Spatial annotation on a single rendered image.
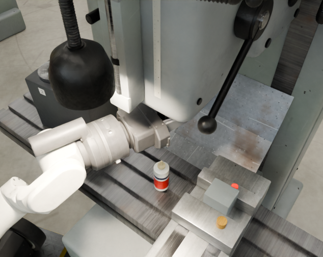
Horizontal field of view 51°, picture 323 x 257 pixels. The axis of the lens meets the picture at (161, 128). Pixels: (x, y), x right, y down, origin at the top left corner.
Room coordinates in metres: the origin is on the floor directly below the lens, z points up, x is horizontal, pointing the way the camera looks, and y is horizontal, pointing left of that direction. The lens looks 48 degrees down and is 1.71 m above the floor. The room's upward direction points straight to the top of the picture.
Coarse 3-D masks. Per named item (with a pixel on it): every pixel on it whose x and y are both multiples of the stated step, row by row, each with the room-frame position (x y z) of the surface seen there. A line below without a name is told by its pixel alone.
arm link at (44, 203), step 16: (64, 160) 0.33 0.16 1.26; (48, 176) 0.31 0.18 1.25; (64, 176) 0.31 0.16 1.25; (80, 176) 0.32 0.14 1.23; (16, 192) 0.29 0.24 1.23; (32, 192) 0.29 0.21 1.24; (48, 192) 0.29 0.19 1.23; (64, 192) 0.30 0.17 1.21; (16, 208) 0.28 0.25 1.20; (32, 208) 0.27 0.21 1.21; (48, 208) 0.28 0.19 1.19
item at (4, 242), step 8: (8, 232) 0.51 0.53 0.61; (0, 240) 0.48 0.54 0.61; (8, 240) 0.48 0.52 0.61; (16, 240) 0.49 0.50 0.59; (24, 240) 0.50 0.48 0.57; (0, 248) 0.45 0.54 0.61; (8, 248) 0.46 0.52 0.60; (16, 248) 0.46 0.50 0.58; (24, 248) 0.48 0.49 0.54; (0, 256) 0.43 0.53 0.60; (8, 256) 0.43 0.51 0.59; (16, 256) 0.44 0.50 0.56; (24, 256) 0.46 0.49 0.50
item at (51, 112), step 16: (48, 64) 0.77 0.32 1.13; (32, 80) 0.71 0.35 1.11; (48, 80) 0.70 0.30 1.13; (32, 96) 0.72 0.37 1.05; (48, 96) 0.68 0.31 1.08; (48, 112) 0.69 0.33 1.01; (64, 112) 0.66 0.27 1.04; (80, 112) 0.63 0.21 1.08; (96, 112) 0.64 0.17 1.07; (112, 112) 0.69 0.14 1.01
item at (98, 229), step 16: (96, 208) 0.47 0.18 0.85; (80, 224) 0.42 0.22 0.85; (96, 224) 0.42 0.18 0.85; (112, 224) 0.42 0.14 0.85; (64, 240) 0.38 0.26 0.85; (80, 240) 0.38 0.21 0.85; (96, 240) 0.38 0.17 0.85; (112, 240) 0.38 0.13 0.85; (128, 240) 0.38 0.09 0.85; (144, 240) 0.38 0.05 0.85; (80, 256) 0.34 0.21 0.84; (96, 256) 0.33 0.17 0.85; (112, 256) 0.33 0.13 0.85; (128, 256) 0.33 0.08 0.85
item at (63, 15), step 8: (64, 0) 0.29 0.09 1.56; (72, 0) 0.30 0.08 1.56; (64, 8) 0.30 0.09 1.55; (72, 8) 0.30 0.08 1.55; (64, 16) 0.30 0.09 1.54; (72, 16) 0.30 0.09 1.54; (64, 24) 0.30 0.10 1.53; (72, 24) 0.30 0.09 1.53; (72, 32) 0.30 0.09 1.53; (72, 40) 0.29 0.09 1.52; (80, 40) 0.30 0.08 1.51
